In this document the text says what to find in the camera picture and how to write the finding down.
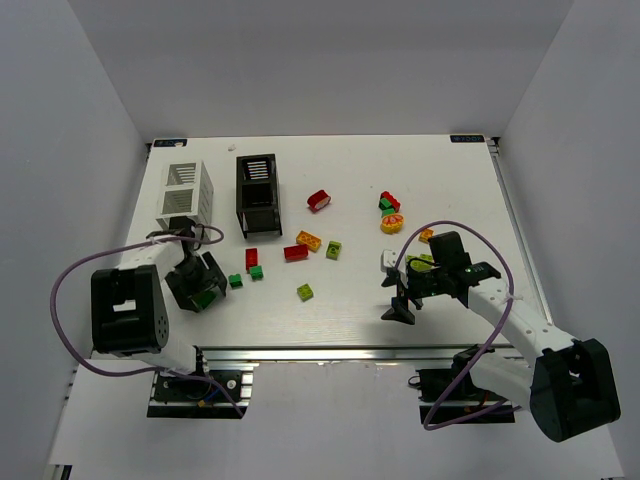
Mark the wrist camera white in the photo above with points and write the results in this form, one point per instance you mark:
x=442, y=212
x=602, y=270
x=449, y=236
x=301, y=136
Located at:
x=388, y=260
x=158, y=233

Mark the lime green flat brick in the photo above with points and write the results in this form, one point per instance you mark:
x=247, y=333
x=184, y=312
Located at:
x=305, y=292

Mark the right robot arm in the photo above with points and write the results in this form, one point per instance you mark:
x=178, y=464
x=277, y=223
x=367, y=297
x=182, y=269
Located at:
x=565, y=383

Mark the lime green small brick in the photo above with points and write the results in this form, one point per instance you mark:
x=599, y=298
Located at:
x=333, y=250

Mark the red rectangular brick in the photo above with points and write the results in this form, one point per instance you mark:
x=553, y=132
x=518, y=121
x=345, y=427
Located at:
x=295, y=252

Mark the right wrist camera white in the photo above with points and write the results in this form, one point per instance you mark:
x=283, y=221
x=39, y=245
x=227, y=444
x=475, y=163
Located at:
x=388, y=260

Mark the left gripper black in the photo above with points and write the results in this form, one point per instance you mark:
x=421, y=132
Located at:
x=198, y=288

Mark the orange rectangular brick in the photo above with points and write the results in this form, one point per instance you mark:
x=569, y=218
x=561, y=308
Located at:
x=311, y=241

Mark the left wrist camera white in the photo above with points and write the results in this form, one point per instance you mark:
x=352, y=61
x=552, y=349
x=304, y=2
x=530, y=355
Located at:
x=158, y=233

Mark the green small brick right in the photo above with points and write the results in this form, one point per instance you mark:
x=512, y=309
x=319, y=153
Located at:
x=256, y=272

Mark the aluminium table rail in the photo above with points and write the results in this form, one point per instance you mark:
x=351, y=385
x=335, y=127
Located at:
x=328, y=354

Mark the black slotted container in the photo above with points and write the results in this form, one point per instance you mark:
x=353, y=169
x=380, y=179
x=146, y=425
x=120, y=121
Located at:
x=257, y=195

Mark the blue label right corner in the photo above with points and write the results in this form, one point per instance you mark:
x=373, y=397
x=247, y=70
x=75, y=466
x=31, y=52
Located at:
x=466, y=138

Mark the red rounded flower brick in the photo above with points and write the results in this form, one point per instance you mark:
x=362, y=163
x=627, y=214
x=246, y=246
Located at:
x=319, y=200

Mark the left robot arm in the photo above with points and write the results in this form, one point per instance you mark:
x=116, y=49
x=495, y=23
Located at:
x=128, y=307

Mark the small orange brick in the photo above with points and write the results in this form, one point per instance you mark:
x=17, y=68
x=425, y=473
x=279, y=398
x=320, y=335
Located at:
x=425, y=235

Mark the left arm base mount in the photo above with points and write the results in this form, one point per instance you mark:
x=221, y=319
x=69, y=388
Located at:
x=175, y=398

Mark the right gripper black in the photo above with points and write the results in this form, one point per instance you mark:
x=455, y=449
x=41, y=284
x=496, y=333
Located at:
x=407, y=286

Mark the white slotted container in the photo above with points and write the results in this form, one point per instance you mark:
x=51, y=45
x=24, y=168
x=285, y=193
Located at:
x=187, y=191

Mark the green and yellow brick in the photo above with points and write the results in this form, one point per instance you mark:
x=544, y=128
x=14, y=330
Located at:
x=203, y=299

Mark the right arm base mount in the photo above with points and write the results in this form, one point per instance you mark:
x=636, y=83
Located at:
x=466, y=404

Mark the yellow orange-slice round brick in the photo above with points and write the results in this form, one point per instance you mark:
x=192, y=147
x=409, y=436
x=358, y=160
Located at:
x=392, y=223

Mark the red and green brick stack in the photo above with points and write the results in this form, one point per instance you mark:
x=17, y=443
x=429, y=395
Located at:
x=388, y=204

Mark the green small brick left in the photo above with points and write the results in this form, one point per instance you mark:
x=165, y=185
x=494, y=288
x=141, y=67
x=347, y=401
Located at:
x=235, y=281

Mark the red upright brick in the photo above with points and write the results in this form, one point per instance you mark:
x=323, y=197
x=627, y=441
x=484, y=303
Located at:
x=251, y=258

